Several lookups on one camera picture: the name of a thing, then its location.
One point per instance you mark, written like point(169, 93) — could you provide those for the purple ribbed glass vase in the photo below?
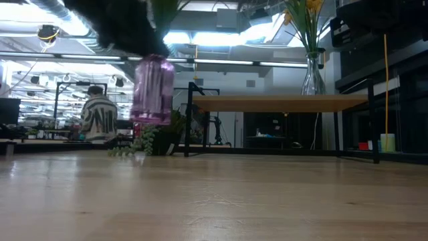
point(152, 90)

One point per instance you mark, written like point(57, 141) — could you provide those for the yellow artificial flower bunch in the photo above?
point(306, 23)

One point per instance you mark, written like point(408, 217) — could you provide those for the clear glass vase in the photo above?
point(313, 78)

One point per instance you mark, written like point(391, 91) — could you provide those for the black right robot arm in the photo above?
point(378, 20)

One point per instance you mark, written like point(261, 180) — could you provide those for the black background robot arm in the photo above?
point(218, 129)

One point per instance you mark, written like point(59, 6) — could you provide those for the wooden shelf with black legs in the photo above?
point(277, 103)

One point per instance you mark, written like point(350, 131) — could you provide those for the black round ceiling fixture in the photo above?
point(48, 33)

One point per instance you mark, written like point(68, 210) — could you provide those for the person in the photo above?
point(99, 117)

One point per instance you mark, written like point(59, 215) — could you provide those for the grey ceiling box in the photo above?
point(227, 18)

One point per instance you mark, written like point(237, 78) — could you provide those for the long ceiling light strip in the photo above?
point(220, 62)

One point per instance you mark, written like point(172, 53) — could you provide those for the green potted succulent plant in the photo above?
point(160, 137)

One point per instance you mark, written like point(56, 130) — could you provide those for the black monitor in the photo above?
point(10, 112)

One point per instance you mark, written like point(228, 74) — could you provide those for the red box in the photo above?
point(363, 146)

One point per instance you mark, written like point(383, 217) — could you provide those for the white and blue box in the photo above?
point(374, 145)

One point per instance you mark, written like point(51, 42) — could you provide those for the green box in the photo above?
point(388, 143)

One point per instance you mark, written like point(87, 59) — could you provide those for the silver ceiling duct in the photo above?
point(264, 31)

